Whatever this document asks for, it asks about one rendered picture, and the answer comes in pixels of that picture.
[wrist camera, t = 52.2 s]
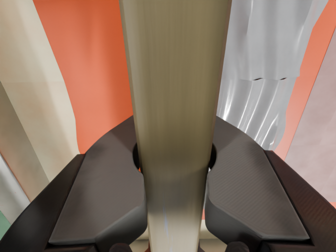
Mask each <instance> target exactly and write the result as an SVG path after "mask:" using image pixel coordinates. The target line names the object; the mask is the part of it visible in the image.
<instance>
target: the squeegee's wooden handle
mask: <svg viewBox="0 0 336 252"><path fill-rule="evenodd" d="M118 1H119V9H120V17H121V25H122V32H123V40H124V48H125V56H126V64H127V71H128V79H129V87H130V95H131V103H132V110H133V118H134V126H135V134H136V142H137V150H138V157H139V165H140V172H141V173H142V175H143V178H144V186H145V194H146V202H147V228H148V235H149V243H150V251H151V252H198V245H199V238H200V231H201V224H202V216H203V209H204V202H205V193H206V184H207V175H208V173H209V166H210V159H211V151H212V144H213V137H214V130H215V122H216V115H217V108H218V101H219V94H220V86H221V79H222V72H223V65H224V57H225V50H226V43H227V36H228V29H229V21H230V14H231V7H232V0H118Z"/></svg>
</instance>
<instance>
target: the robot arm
mask: <svg viewBox="0 0 336 252"><path fill-rule="evenodd" d="M139 168H140V162H139V154H138V146H137V138H136V131H135V123H134V115H132V116H130V117H129V118H127V119H126V120H124V121H123V122H121V123H120V124H118V125H117V126H115V127H114V128H112V129H111V130H109V131H108V132H107V133H105V134H104V135H103V136H102V137H100V138H99V139H98V140H97V141H96V142H95V143H94V144H93V145H92V146H91V147H90V148H89V149H88V150H87V151H86V152H85V153H84V154H77V155H76V156H75V157H74V158H73V159H72V160H71V161H70V162H69V163H68V164H67V165H66V166H65V167H64V168H63V169H62V171H61V172H60V173H59V174H58V175H57V176H56V177H55V178H54V179H53V180H52V181H51V182H50V183H49V184H48V185H47V186H46V187H45V188H44V189H43V190H42V191H41V192H40V193H39V195H38V196H37V197H36V198H35V199H34V200H33V201H32V202H31V203H30V204H29V205H28V206H27V207H26V208H25V209H24V211H23V212H22V213H21V214H20V215H19V216H18V217H17V219H16V220H15V221H14V222H13V224H12V225H11V226H10V228H9V229H8V230H7V232H6V233H5V234H4V236H3V237H2V239H1V240H0V252H132V250H131V248H130V246H129V245H130V244H131V243H132V242H134V241H135V240H136V239H137V238H138V237H140V236H141V235H142V234H143V233H144V232H145V231H146V229H147V226H148V213H147V199H146V191H145V182H144V176H143V174H142V173H141V172H140V171H139ZM209 168H210V171H209V172H208V174H207V180H206V189H205V198H204V217H205V226H206V228H207V230H208V231H209V232H210V233H211V234H213V235H214V236H215V237H217V238H218V239H220V240H221V241H222V242H224V243H225V244H226V245H227V247H226V249H225V252H336V208H335V207H334V206H333V205H332V204H330V203H329V202H328V201H327V200H326V199H325V198H324V197H323V196H322V195H321V194H320V193H319V192H318V191H316V190H315V189H314V188H313V187H312V186H311V185H310V184H309V183H308V182H307V181H305V180H304V179H303V178H302V177H301V176H300V175H299V174H298V173H297V172H296V171H294V170H293V169H292V168H291V167H290V166H289V165H288V164H287V163H286V162H285V161H284V160H282V159H281V158H280V157H279V156H278V155H277V154H276V153H275V152H274V151H273V150H264V149H263V148H262V147H261V146H260V145H259V144H258V143H257V142H256V141H255V140H253V139H252V138H251V137H250V136H249V135H247V134H246V133H245V132H243V131H242V130H240V129H239V128H237V127H235V126H234V125H232V124H230V123H229V122H227V121H225V120H223V119H222V118H220V117H218V116H217V115H216V119H215V127H214V134H213V141H212V148H211V155H210V163H209Z"/></svg>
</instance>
